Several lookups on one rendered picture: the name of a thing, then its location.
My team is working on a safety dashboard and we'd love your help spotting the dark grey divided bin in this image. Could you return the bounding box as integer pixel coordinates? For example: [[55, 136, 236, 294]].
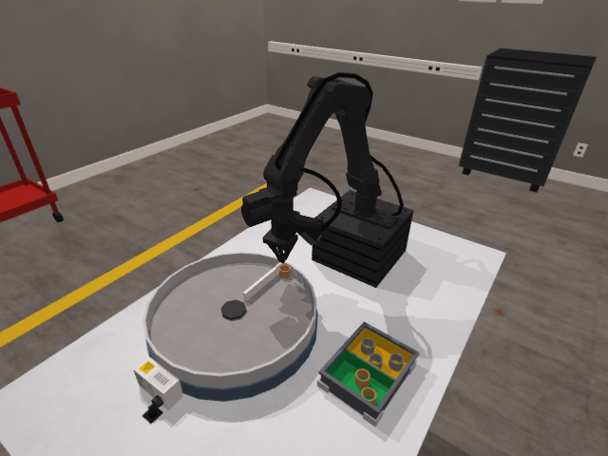
[[318, 322, 419, 420]]

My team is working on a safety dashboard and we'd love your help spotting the grey metal bushing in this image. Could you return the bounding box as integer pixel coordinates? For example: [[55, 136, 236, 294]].
[[369, 353, 383, 369], [389, 353, 404, 371], [361, 338, 375, 355]]

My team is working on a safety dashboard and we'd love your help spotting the bronze bushing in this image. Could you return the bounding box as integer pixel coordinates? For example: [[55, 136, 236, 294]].
[[354, 369, 371, 389], [279, 265, 291, 278], [361, 388, 376, 404]]

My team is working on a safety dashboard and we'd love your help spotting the grey round turntable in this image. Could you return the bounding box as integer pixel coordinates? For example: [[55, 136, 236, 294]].
[[134, 252, 318, 424]]

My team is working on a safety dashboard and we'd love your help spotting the yellow bin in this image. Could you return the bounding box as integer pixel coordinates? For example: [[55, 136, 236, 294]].
[[347, 328, 412, 379]]

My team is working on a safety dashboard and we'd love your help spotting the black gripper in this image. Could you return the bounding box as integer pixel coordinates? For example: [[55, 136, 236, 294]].
[[263, 217, 298, 263]]

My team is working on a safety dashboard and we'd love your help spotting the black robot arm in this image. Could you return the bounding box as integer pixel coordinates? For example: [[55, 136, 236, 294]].
[[241, 76, 399, 245]]

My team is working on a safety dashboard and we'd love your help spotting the green bin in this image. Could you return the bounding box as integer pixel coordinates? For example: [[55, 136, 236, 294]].
[[326, 350, 394, 406]]

